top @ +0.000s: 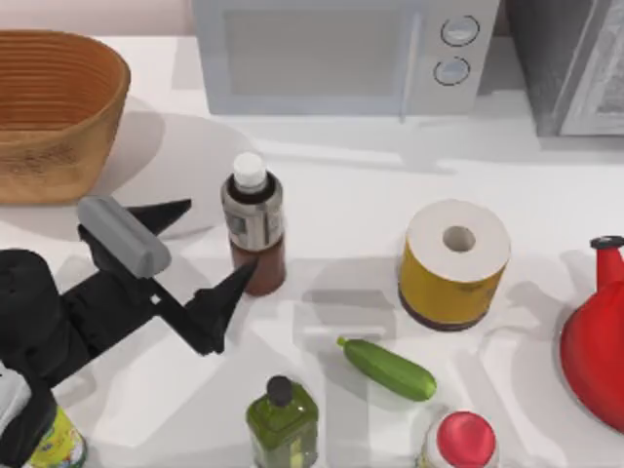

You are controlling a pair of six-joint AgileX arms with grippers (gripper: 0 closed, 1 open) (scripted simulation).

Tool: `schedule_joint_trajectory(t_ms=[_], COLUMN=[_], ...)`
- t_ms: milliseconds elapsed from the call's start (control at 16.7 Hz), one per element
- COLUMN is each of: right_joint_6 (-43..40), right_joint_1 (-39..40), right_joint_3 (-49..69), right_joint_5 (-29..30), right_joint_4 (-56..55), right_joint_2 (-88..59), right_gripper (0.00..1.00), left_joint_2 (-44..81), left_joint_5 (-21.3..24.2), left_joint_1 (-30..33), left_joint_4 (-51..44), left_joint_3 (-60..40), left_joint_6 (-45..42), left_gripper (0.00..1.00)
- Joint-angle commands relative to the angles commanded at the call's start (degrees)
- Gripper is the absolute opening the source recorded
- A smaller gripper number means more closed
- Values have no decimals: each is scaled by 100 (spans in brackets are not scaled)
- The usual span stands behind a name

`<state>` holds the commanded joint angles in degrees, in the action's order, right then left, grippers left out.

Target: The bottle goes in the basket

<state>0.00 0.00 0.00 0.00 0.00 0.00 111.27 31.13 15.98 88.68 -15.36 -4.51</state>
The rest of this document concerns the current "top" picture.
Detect pale grey rounded box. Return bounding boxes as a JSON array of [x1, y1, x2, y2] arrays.
[[76, 195, 172, 279]]

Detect brown bottle with white cap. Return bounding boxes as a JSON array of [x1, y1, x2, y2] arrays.
[[220, 151, 289, 297]]

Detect brown woven basket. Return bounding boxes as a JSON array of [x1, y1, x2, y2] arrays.
[[0, 29, 132, 206]]

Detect green bottle with black cap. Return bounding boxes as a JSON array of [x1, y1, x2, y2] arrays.
[[245, 374, 321, 468]]

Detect yellow and green can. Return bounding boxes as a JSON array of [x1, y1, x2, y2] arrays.
[[28, 404, 89, 468]]

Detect green cucumber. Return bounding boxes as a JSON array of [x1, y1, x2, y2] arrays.
[[335, 335, 438, 404]]

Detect microwave oven door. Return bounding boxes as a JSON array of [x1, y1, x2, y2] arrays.
[[193, 0, 416, 117]]

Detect paper roll in yellow wrapper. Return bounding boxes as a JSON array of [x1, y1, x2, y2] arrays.
[[397, 198, 513, 333]]

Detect white bottle with red cap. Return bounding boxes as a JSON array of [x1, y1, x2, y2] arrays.
[[416, 410, 501, 468]]

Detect pale microwave oven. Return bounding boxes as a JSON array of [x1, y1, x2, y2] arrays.
[[191, 0, 501, 119]]

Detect round microwave knob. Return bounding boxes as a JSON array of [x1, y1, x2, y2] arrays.
[[440, 14, 482, 46], [432, 56, 472, 88]]

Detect grey cabinet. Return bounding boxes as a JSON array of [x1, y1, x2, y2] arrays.
[[506, 0, 624, 140]]

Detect grey cabinet door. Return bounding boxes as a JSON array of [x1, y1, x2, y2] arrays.
[[558, 0, 624, 137]]

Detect microwave door handle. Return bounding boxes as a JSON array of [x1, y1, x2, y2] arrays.
[[399, 12, 421, 123]]

